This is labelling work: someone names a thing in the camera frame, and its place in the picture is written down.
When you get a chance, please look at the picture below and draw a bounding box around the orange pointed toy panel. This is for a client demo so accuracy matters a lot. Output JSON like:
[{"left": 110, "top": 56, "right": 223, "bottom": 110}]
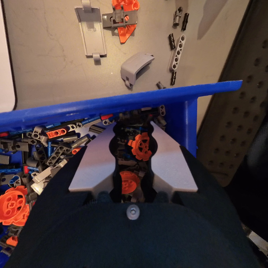
[{"left": 111, "top": 0, "right": 140, "bottom": 44}]

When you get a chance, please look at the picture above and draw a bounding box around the dark grey toy plate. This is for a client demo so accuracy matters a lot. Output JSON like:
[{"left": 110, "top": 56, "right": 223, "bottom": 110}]
[{"left": 102, "top": 9, "right": 138, "bottom": 29}]

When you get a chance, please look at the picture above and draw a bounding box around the pile of toy building parts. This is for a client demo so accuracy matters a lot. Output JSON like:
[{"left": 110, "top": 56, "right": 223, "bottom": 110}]
[{"left": 0, "top": 105, "right": 168, "bottom": 257}]

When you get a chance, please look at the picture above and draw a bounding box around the grey toy beam with holes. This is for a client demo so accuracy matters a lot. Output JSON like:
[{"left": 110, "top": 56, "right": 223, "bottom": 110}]
[{"left": 168, "top": 34, "right": 186, "bottom": 71}]

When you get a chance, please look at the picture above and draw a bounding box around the grey curved toy panel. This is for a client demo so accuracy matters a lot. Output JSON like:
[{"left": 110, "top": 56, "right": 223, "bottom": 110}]
[{"left": 120, "top": 52, "right": 155, "bottom": 89}]

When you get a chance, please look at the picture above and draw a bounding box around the orange toothed toy wheel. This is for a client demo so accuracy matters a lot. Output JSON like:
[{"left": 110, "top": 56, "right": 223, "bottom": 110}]
[{"left": 127, "top": 132, "right": 149, "bottom": 161}]

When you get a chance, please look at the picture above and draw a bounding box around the grey long toy panel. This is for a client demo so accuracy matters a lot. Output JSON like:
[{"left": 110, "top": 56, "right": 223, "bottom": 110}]
[{"left": 74, "top": 0, "right": 107, "bottom": 62}]

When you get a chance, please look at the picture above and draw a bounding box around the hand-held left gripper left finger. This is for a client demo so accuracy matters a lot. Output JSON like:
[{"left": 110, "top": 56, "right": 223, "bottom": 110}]
[{"left": 68, "top": 123, "right": 123, "bottom": 203}]

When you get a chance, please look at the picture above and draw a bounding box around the white desk stand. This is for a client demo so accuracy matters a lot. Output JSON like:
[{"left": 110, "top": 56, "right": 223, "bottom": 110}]
[{"left": 0, "top": 0, "right": 17, "bottom": 114}]

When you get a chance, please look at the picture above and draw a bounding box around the blue plastic bin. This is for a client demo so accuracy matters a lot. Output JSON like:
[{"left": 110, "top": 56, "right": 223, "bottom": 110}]
[{"left": 0, "top": 80, "right": 243, "bottom": 260}]

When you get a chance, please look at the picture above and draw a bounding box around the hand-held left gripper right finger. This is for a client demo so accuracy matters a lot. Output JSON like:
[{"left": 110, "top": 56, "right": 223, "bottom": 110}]
[{"left": 143, "top": 121, "right": 199, "bottom": 203}]

